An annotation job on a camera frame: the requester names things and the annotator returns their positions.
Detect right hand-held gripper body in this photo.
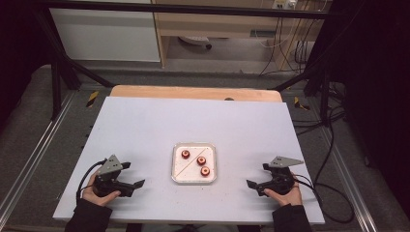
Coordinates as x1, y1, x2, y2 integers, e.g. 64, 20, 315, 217
256, 156, 305, 197

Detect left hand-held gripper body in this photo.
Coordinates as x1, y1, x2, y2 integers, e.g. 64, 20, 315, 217
92, 154, 134, 198

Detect white square tray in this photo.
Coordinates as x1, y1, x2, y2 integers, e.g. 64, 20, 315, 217
170, 142, 218, 186

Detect thin wooden skewer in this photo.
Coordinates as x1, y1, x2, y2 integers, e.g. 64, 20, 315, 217
175, 147, 208, 178

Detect person's right hand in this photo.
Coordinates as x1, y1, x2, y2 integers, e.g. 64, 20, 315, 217
264, 175, 304, 208

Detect person's left hand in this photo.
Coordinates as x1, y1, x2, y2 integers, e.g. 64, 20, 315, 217
81, 173, 122, 208

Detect wooden table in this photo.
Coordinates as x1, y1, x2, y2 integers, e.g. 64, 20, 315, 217
109, 84, 283, 103

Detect white cabinet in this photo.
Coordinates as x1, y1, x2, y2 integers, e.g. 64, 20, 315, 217
49, 8, 161, 63

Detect white chair base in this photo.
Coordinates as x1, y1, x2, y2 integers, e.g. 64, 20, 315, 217
178, 35, 214, 51

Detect light wooden desk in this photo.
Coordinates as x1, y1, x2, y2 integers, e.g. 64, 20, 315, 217
151, 0, 333, 71

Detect white power strip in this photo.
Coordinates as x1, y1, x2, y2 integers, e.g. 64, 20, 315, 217
272, 0, 298, 11

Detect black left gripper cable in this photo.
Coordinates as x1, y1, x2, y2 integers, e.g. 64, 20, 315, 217
75, 158, 108, 205

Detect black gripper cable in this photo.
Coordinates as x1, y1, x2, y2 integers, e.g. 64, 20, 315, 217
292, 173, 356, 224
75, 158, 108, 205

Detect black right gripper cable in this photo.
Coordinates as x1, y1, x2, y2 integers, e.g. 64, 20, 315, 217
292, 173, 356, 224

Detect aluminium floor rail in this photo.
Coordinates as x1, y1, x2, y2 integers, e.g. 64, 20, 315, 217
317, 127, 379, 232
0, 91, 77, 212

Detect black floor cables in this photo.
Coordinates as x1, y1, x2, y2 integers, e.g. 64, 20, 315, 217
292, 81, 349, 137

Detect black frame post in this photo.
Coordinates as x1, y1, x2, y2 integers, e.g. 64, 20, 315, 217
50, 60, 63, 121
319, 72, 331, 128

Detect black diagonal frame brace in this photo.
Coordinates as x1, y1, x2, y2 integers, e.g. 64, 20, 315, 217
34, 9, 116, 89
273, 71, 324, 93

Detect hanging black cables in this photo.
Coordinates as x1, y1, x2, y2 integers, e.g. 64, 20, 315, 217
258, 17, 318, 77

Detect black horizontal frame bar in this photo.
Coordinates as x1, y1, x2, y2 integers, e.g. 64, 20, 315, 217
37, 0, 335, 19

